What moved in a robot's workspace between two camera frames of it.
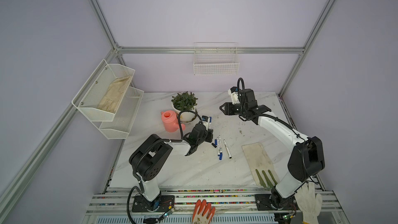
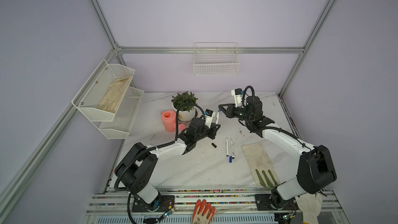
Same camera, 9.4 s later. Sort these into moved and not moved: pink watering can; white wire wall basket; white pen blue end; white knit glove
Moved: white pen blue end
Not moved: pink watering can; white wire wall basket; white knit glove
